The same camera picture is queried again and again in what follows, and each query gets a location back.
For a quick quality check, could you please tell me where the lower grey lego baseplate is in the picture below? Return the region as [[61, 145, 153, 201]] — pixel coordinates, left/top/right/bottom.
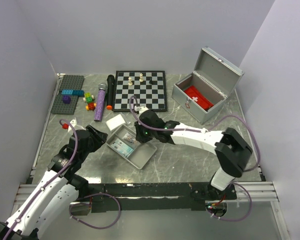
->
[[50, 94, 78, 115]]

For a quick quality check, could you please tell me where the bag of cotton swabs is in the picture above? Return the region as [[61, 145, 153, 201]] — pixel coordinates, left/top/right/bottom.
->
[[122, 132, 138, 144]]

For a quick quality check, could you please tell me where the white chess pawn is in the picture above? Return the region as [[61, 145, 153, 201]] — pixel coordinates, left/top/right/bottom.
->
[[128, 77, 133, 86]]

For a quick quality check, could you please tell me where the upper grey lego baseplate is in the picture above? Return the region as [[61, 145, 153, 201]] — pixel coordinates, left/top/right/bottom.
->
[[59, 75, 85, 91]]

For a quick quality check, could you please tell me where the grey lego baseplate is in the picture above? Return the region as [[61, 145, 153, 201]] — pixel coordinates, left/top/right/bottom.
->
[[50, 94, 78, 115], [59, 75, 85, 91]]

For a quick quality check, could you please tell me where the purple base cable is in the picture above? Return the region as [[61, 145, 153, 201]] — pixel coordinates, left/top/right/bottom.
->
[[209, 182, 253, 223], [69, 192, 121, 230]]

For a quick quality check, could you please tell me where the grey metal case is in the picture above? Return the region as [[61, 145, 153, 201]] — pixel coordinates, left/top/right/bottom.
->
[[172, 46, 245, 124]]

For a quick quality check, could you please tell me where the purple lego brick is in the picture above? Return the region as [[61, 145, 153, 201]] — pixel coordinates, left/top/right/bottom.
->
[[62, 95, 71, 104]]

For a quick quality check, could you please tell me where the blue lego brick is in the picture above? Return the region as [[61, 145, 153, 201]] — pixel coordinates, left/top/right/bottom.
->
[[61, 89, 85, 97]]

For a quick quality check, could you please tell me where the white gauze pad packet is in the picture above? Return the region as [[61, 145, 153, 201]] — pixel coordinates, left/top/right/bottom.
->
[[105, 114, 126, 132]]

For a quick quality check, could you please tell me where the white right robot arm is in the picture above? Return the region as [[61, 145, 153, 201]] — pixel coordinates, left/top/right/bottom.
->
[[131, 107, 253, 200]]

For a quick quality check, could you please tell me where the red first aid pouch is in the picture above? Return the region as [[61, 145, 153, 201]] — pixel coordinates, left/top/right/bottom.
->
[[184, 85, 214, 111]]

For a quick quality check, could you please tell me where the colourful lego car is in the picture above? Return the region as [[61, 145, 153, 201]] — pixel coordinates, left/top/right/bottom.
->
[[83, 92, 97, 111]]

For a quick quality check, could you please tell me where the light blue mask packet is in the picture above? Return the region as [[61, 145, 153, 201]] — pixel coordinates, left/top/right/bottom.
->
[[111, 138, 134, 158]]

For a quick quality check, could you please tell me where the black white chessboard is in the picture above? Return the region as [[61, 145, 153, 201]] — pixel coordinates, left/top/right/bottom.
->
[[112, 70, 168, 112]]

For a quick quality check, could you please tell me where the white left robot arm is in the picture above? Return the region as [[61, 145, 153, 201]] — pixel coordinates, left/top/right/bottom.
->
[[0, 125, 108, 240]]

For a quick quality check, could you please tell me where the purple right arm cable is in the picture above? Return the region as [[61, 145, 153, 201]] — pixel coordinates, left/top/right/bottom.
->
[[128, 96, 261, 172]]

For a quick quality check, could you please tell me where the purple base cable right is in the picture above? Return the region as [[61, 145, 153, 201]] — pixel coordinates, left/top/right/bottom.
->
[[209, 182, 253, 223]]

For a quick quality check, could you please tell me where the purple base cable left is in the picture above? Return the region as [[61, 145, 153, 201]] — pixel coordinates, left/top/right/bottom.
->
[[69, 192, 121, 230]]

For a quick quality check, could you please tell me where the white chess queen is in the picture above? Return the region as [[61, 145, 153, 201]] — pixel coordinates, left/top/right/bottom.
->
[[139, 73, 144, 82]]

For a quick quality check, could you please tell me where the grey plastic tray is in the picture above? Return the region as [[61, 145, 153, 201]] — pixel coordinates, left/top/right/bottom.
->
[[106, 124, 158, 170]]

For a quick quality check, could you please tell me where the purple glitter microphone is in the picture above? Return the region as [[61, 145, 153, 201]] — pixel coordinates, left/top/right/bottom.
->
[[94, 82, 107, 122]]

